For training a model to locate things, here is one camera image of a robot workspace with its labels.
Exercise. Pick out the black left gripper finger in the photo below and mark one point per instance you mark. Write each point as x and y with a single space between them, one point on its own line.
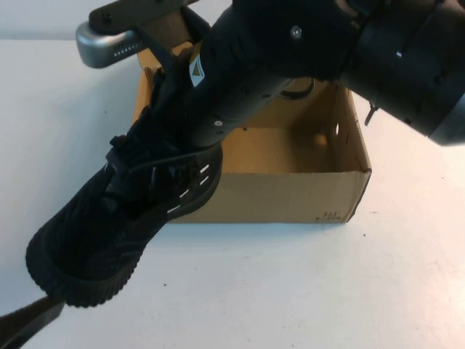
25 310
32 327

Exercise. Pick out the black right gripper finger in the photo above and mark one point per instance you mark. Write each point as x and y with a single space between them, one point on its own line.
118 174

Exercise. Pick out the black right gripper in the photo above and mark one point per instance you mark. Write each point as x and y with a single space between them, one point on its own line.
178 72

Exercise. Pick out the black knit sneaker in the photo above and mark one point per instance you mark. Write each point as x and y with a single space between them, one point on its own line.
91 247

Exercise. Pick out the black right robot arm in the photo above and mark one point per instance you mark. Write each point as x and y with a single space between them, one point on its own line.
399 54

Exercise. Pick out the brown cardboard shoe box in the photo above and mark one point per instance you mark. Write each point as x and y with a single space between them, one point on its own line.
290 192

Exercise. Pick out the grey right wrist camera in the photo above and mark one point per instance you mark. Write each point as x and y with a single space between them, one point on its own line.
101 51

